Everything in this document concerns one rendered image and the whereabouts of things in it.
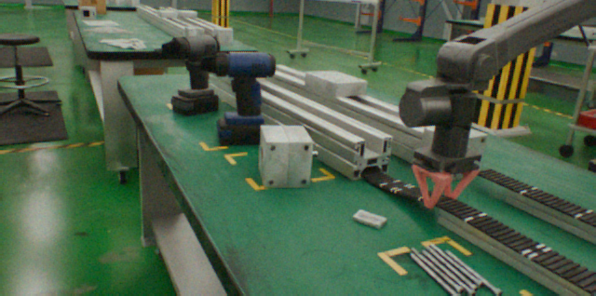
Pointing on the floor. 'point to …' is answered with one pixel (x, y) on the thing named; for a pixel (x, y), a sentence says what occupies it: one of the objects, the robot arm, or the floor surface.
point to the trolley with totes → (581, 105)
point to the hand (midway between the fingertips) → (439, 200)
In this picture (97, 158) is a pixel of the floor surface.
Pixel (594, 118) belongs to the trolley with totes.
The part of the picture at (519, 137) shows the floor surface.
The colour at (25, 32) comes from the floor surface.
